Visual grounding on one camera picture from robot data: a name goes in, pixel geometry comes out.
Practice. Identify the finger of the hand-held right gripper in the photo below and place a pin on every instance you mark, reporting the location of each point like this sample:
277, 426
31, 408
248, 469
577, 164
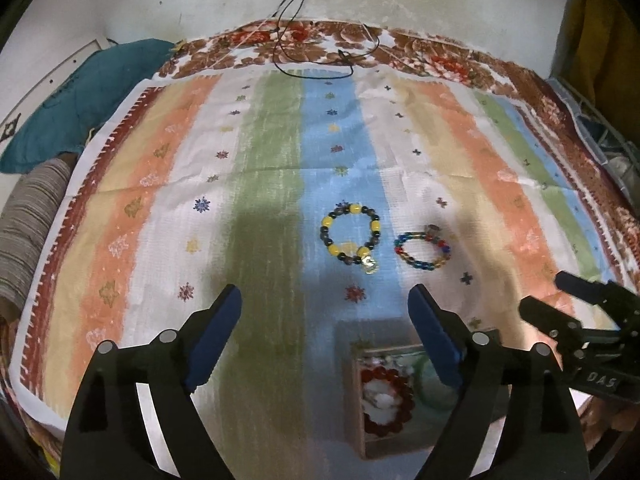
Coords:
550, 322
600, 295

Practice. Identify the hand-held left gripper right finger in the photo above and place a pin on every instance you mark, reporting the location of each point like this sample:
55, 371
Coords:
432, 340

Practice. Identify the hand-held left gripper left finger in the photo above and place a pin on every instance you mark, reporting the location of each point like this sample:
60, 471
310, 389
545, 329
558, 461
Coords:
215, 345

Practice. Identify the green jade bangle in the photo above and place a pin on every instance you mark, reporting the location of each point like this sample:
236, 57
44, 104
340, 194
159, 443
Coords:
427, 390

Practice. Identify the rectangular metal tin box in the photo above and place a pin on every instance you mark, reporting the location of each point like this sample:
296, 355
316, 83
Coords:
372, 447

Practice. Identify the person's right hand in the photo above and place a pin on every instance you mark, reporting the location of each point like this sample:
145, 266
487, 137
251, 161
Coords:
620, 415

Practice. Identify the grey striped bolster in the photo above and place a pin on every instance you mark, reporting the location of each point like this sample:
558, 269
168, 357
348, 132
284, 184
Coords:
30, 220

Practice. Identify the mustard hanging garment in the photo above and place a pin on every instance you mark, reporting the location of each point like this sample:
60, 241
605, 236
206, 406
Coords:
607, 35

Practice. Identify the teal pillow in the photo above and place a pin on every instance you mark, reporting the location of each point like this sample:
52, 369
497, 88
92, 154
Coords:
85, 100

